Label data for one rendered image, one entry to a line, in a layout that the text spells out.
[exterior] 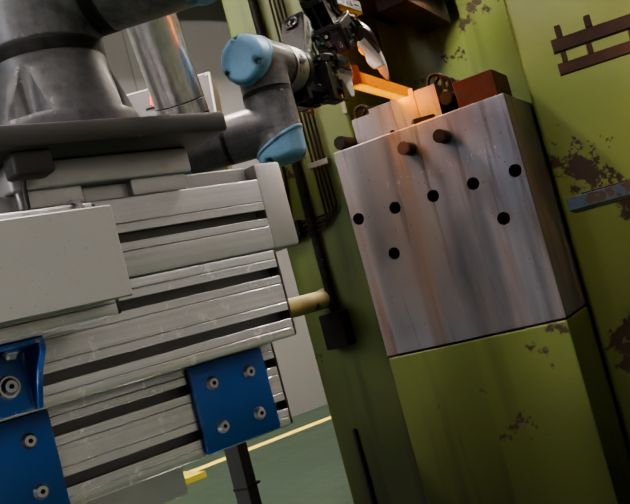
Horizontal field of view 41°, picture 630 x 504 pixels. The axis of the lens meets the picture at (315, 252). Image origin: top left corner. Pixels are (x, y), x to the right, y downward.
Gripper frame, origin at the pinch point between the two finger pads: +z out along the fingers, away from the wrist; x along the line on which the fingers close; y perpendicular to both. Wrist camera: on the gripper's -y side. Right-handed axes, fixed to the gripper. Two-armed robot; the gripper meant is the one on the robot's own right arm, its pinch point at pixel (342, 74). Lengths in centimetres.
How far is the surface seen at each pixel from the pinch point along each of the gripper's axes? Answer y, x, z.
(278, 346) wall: 55, -205, 287
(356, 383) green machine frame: 59, -35, 42
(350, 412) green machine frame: 66, -39, 42
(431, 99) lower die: 4.0, 6.1, 27.6
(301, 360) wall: 67, -200, 300
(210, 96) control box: -12.9, -41.5, 20.9
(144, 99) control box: -17, -56, 17
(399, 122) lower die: 6.3, -1.9, 27.7
